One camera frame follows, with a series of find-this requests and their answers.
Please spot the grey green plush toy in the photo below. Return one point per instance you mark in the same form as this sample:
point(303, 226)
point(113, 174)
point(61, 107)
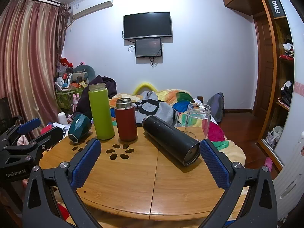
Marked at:
point(83, 70)

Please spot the pink slipper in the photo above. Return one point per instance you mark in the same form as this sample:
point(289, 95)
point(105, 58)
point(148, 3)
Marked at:
point(268, 162)

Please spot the white air conditioner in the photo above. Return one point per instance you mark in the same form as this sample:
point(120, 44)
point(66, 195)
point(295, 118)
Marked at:
point(90, 4)

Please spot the black wall television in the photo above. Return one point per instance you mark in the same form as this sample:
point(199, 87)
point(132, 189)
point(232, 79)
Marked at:
point(147, 25)

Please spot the colourful patchwork blanket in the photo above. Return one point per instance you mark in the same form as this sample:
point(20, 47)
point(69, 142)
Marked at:
point(182, 98)

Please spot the red bag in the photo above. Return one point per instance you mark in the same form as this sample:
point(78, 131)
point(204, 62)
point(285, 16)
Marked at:
point(66, 62)

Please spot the grey backpack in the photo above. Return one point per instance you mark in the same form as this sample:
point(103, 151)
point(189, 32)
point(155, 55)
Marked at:
point(217, 106)

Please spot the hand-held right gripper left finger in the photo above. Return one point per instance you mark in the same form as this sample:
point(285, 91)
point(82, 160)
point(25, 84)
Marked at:
point(86, 163)

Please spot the black clothes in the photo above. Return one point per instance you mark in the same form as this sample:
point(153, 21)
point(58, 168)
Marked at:
point(287, 92)

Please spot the dark purple jacket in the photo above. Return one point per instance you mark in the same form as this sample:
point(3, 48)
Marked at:
point(110, 85)

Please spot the dark green faceted cup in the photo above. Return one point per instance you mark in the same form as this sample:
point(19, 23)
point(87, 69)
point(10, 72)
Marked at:
point(79, 128)

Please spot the clear glass cup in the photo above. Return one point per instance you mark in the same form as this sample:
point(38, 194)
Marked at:
point(197, 123)

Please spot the black box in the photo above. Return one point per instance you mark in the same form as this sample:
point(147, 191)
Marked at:
point(276, 6)

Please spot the grey hoodie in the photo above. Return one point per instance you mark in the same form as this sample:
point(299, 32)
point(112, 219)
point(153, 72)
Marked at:
point(163, 111)

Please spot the black thermos cup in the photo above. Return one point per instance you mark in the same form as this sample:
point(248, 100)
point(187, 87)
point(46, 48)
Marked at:
point(166, 135)

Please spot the striped pink curtain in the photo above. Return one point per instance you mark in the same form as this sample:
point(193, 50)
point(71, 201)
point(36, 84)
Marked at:
point(30, 52)

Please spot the grey handbag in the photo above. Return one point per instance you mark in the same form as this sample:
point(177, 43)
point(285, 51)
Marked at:
point(275, 134)

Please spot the green bottle cup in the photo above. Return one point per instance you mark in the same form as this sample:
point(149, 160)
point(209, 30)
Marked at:
point(101, 114)

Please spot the yellow foam cushion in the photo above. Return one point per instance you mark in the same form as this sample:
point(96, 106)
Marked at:
point(144, 84)

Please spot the white plastic bottle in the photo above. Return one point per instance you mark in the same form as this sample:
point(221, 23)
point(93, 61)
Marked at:
point(62, 118)

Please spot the red thermos cup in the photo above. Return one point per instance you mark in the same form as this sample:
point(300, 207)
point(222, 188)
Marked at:
point(125, 123)

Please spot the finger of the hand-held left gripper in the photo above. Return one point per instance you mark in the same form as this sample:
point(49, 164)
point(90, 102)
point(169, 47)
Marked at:
point(28, 124)
point(49, 135)

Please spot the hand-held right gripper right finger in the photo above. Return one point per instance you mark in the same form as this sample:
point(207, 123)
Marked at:
point(215, 163)

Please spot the white sliding wardrobe door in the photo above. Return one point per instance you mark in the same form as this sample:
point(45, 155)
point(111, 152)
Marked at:
point(294, 147)

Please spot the green storage basket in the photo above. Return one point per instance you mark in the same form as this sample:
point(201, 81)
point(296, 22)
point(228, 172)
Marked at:
point(64, 99)

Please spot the pink rabbit toy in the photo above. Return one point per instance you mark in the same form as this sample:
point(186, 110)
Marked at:
point(75, 102)

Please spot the small black monitor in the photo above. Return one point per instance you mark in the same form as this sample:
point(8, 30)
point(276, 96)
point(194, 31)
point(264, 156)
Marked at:
point(148, 47)

